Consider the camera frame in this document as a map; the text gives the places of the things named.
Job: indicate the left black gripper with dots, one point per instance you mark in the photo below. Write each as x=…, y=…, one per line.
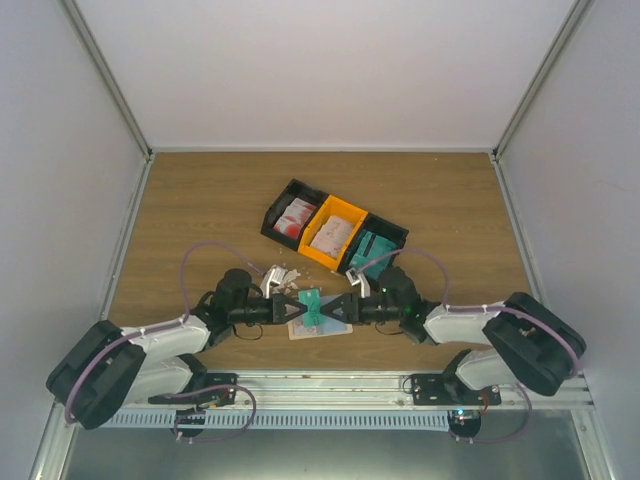
x=281, y=300

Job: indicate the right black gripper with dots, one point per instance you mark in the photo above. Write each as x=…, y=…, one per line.
x=343, y=301

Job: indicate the teal credit card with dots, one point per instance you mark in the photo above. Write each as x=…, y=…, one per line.
x=311, y=299

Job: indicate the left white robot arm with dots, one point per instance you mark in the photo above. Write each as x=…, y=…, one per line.
x=111, y=367

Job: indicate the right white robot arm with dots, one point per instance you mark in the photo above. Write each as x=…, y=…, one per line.
x=517, y=340

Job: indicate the teal card stack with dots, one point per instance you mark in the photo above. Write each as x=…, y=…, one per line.
x=370, y=246

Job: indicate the white patterned card stack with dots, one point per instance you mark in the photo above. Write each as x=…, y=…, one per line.
x=332, y=236

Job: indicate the red card stack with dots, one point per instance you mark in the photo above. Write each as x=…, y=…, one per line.
x=295, y=215

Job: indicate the right black card bin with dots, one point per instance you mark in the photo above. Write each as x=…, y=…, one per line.
x=379, y=226

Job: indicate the black card bin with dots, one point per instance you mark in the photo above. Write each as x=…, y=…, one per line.
x=379, y=226
x=295, y=189

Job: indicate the orange card bin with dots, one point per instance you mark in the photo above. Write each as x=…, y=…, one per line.
x=332, y=206

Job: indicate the left black card bin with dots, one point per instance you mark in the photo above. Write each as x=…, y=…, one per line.
x=295, y=189

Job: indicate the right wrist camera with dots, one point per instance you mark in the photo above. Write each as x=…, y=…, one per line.
x=357, y=279

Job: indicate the aluminium front rail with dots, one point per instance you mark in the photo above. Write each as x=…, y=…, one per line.
x=388, y=390

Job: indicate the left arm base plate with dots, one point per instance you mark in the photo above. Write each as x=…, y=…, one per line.
x=190, y=413

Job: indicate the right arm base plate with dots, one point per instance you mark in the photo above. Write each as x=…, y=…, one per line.
x=465, y=408

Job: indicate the slotted cable duct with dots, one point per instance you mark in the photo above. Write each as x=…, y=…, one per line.
x=285, y=419

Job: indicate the left aluminium frame post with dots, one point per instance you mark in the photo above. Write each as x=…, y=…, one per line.
x=88, y=41

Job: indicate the aluminium frame post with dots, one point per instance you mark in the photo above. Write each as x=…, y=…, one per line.
x=88, y=41
x=560, y=42

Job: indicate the right aluminium frame post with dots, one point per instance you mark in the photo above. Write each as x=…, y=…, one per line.
x=560, y=42

